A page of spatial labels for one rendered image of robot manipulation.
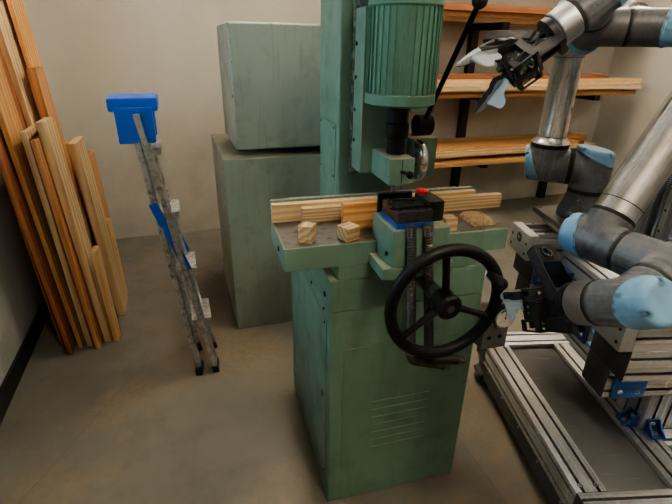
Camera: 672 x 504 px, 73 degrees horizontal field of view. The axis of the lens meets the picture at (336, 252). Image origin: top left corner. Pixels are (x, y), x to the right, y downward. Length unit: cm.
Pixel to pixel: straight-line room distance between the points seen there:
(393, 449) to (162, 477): 78
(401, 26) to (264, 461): 142
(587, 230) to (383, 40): 60
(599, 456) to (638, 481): 11
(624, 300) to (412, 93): 65
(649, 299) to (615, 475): 99
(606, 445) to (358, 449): 78
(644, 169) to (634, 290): 25
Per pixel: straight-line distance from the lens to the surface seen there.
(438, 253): 95
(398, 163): 119
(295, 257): 106
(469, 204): 137
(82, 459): 195
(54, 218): 225
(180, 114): 346
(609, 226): 89
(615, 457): 172
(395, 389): 138
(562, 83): 160
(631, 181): 91
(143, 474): 182
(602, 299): 78
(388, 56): 113
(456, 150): 366
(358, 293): 115
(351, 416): 140
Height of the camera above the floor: 133
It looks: 25 degrees down
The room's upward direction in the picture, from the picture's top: 1 degrees clockwise
